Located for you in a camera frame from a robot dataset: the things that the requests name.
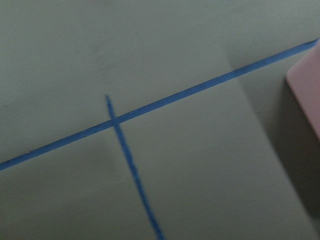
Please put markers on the pink plastic bin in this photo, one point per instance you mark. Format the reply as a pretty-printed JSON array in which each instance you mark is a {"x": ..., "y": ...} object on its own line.
[{"x": 303, "y": 79}]

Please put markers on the brown paper table cover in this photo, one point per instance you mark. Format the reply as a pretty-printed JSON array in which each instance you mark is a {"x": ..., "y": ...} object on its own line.
[{"x": 237, "y": 161}]

